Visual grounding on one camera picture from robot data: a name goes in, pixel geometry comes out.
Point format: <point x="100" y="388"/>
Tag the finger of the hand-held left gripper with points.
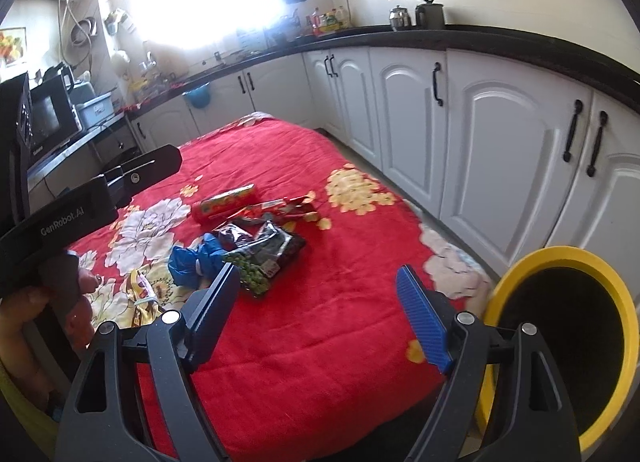
<point x="150" y="167"/>

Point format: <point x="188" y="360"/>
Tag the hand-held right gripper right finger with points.
<point x="422" y="322"/>

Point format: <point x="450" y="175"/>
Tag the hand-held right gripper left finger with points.
<point x="215" y="312"/>

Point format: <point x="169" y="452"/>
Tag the green pea snack bag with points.
<point x="250" y="274"/>

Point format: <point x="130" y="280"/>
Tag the blue plastic bag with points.
<point x="187" y="264"/>

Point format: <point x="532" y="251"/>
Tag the gold foil wrapper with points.
<point x="145" y="309"/>

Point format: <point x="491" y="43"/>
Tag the purple snack bag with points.
<point x="235" y="237"/>

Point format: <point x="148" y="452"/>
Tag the red printed snack tube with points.
<point x="225" y="202"/>

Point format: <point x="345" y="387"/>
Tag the black snack bag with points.
<point x="277" y="247"/>

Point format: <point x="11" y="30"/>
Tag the red snack wrapper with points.
<point x="260" y="209"/>
<point x="297" y="204"/>

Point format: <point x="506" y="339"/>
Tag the yellow-rimmed waste bin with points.
<point x="550" y="254"/>

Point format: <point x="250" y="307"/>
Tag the person's left hand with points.
<point x="25" y="327"/>

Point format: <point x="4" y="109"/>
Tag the grey plastic box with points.
<point x="97" y="112"/>

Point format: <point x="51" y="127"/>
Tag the blue hanging plastic bin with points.
<point x="196" y="98"/>

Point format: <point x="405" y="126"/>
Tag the red floral tablecloth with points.
<point x="325" y="342"/>

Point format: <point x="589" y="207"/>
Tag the black microwave oven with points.
<point x="55" y="117"/>

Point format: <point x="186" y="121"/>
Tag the white hanging bag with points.
<point x="120" y="62"/>

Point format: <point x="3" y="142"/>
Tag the black kettle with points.
<point x="62" y="74"/>

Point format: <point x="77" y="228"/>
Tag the person's yellow-green garment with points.
<point x="20" y="422"/>

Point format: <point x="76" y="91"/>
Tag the dark countertop rack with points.
<point x="285" y="29"/>

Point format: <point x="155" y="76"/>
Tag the cluster of condiment bottles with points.
<point x="327" y="21"/>

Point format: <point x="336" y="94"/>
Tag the small steel teapot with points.
<point x="400" y="19"/>

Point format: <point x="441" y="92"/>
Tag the black kitchen countertop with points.
<point x="500" y="39"/>

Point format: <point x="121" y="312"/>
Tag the dark lidded pot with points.
<point x="430" y="16"/>

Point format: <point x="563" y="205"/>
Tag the wall-mounted plastic holder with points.
<point x="117" y="22"/>

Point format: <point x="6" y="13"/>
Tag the fruit wall picture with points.
<point x="12" y="47"/>

